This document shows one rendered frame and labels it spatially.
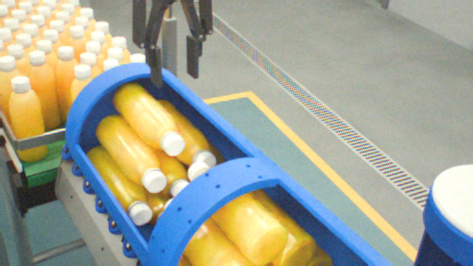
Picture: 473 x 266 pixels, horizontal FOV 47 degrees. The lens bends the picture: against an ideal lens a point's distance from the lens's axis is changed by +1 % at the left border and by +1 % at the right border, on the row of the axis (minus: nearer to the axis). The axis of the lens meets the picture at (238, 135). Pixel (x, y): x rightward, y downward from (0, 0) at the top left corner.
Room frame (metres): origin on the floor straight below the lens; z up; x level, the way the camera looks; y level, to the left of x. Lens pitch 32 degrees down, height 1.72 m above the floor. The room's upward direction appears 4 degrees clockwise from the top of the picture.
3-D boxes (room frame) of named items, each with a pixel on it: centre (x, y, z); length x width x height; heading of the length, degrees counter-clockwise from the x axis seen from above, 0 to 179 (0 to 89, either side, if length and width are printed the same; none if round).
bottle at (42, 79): (1.29, 0.54, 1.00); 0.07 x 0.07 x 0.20
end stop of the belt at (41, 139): (1.20, 0.37, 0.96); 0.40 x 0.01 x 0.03; 125
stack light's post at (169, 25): (1.65, 0.25, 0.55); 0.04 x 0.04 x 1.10; 35
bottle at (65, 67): (1.33, 0.48, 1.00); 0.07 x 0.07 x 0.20
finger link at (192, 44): (0.85, 0.09, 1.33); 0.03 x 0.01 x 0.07; 35
